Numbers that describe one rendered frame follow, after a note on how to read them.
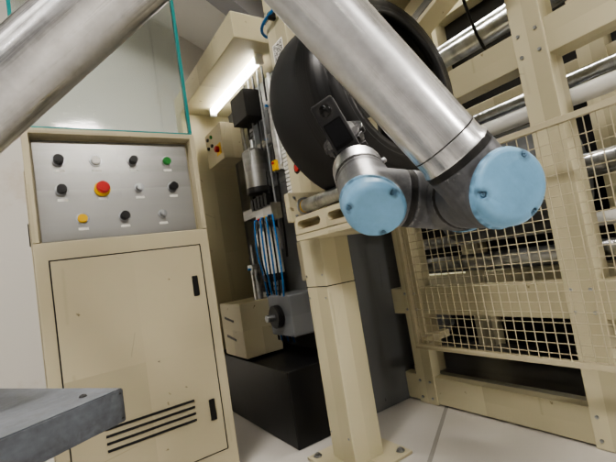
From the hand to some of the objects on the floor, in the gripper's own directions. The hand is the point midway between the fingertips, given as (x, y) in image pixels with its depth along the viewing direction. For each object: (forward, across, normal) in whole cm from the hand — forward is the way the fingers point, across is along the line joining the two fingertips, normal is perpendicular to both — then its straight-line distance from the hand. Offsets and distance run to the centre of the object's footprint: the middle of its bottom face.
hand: (338, 126), depth 87 cm
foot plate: (-9, -56, -103) cm, 117 cm away
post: (-9, -56, -103) cm, 117 cm away
